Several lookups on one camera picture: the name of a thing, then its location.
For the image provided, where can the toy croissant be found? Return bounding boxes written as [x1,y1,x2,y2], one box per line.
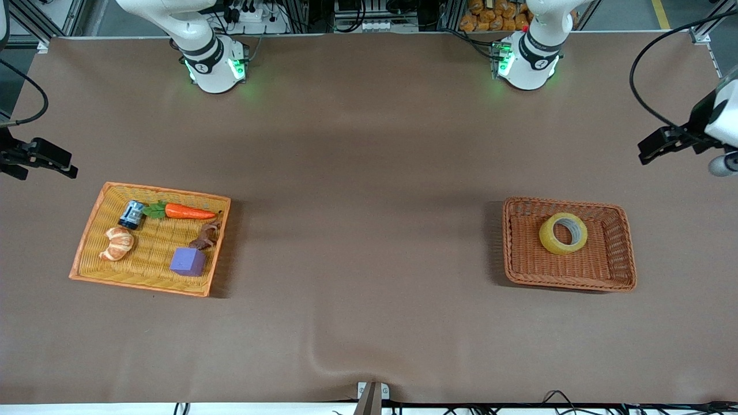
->
[99,227,135,262]

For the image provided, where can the brown table cover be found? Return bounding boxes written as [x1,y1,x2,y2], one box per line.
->
[0,32,738,404]

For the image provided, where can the metal table clamp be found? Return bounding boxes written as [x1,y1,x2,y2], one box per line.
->
[353,380,390,415]

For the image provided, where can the aluminium corner bracket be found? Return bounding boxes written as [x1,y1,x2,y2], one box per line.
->
[689,26,722,78]

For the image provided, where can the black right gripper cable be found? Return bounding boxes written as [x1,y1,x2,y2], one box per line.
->
[0,58,50,126]

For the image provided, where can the brown toy lion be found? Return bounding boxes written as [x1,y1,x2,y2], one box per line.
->
[189,219,223,251]

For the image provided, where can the brown wicker basket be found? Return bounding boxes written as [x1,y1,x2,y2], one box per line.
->
[502,197,638,293]

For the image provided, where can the white power strip with plugs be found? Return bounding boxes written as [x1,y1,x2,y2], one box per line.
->
[222,0,289,35]

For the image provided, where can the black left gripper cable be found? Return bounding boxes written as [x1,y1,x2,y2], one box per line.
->
[628,9,738,130]

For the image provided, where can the orange snack bags pile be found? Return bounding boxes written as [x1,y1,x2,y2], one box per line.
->
[460,0,534,32]

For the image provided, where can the yellow wicker basket orange rim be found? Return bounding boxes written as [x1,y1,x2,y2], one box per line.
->
[69,182,232,298]

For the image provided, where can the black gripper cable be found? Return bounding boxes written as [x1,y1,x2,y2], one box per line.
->
[0,58,50,126]
[628,9,738,130]

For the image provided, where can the yellow clear tape roll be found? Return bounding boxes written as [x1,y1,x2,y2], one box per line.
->
[539,212,589,256]

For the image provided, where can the purple foam block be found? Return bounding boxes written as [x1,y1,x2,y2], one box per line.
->
[170,247,206,278]

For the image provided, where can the orange toy carrot green leaves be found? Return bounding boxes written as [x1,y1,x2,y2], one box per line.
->
[141,201,218,221]

